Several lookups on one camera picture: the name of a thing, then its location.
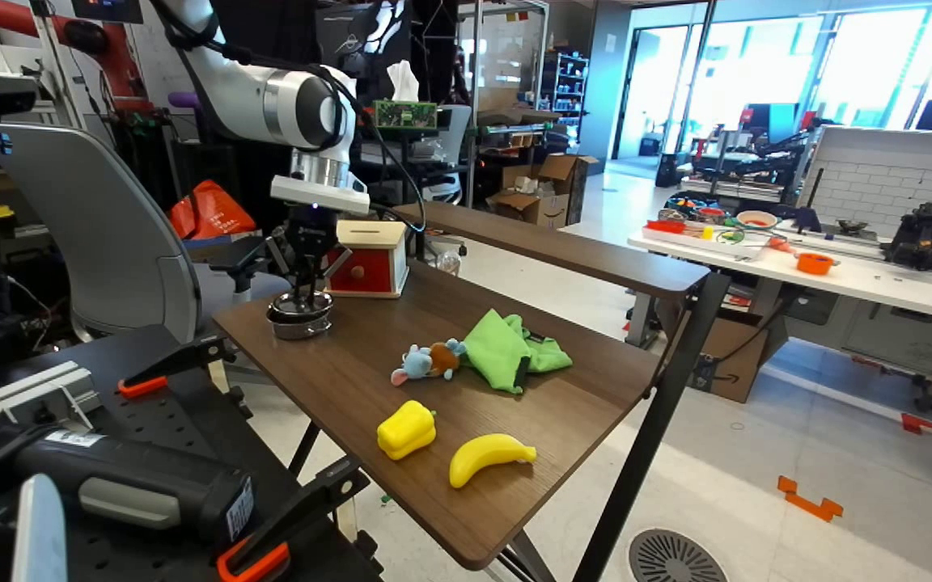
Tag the gray plastic chair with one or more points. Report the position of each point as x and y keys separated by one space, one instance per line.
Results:
x=97 y=227

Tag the small steel pot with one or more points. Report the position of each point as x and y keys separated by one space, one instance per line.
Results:
x=300 y=331

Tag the white work table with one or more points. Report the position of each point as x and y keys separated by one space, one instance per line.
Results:
x=866 y=280

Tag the black gray handheld device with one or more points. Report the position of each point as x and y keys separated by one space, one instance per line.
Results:
x=143 y=487

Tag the blue plush toy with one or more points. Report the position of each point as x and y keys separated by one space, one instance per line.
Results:
x=423 y=364

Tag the green circuit board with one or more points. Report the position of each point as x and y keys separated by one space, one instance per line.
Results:
x=405 y=116

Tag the red orange bag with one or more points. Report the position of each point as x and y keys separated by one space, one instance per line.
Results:
x=210 y=213

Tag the orange bowl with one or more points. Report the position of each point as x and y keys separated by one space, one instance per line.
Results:
x=816 y=262

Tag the green plush toy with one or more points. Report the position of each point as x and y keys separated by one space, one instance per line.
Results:
x=503 y=351

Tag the yellow toy bell pepper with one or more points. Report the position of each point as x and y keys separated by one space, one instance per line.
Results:
x=405 y=431

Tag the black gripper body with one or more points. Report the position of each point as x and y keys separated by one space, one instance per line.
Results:
x=312 y=234

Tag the round floor drain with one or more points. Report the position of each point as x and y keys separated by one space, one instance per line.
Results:
x=674 y=557

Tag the yellow toy banana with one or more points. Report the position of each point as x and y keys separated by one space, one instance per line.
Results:
x=486 y=453

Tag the long brown wooden table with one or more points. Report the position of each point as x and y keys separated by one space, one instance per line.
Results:
x=574 y=253

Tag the open cardboard box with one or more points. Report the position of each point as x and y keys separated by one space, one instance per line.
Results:
x=516 y=210

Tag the red tray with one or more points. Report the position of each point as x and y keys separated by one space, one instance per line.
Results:
x=665 y=227

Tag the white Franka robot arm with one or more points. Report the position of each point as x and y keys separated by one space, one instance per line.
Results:
x=260 y=102

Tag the orange floor tape marker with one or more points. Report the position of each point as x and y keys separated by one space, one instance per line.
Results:
x=809 y=502

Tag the white partition panel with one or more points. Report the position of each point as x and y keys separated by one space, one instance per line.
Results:
x=896 y=165

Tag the wooden box with orange drawer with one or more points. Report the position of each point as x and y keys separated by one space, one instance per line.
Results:
x=369 y=262

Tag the cardboard box under table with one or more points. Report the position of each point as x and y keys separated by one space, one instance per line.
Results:
x=732 y=360

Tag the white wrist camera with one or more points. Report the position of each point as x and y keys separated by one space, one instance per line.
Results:
x=321 y=196

